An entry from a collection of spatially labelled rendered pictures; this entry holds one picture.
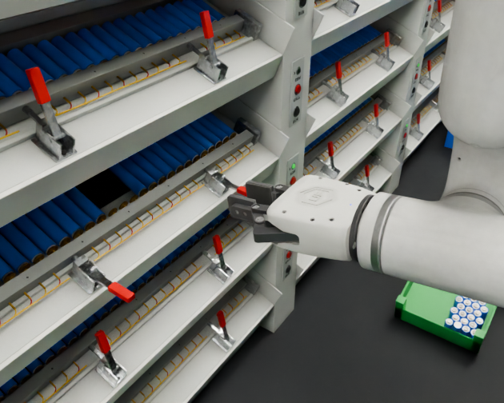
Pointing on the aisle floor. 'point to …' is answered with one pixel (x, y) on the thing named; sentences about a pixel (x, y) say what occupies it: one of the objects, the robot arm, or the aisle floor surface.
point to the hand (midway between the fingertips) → (252, 201)
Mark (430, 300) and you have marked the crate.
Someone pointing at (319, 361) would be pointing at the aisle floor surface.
